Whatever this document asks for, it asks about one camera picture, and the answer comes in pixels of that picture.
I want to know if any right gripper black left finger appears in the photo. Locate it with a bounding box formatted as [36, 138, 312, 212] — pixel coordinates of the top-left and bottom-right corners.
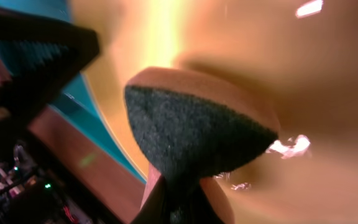
[131, 176, 170, 224]

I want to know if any yellow plate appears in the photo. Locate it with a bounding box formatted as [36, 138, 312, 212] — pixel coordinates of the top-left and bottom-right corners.
[71, 0, 358, 223]

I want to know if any teal plastic tray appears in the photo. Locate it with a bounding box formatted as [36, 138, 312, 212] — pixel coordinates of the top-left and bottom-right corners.
[0, 0, 147, 184]

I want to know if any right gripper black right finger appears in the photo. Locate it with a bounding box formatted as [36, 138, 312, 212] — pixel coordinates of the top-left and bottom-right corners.
[194, 184, 224, 224]

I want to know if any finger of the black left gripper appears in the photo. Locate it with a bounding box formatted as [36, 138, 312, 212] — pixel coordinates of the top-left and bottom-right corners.
[0, 7, 99, 158]

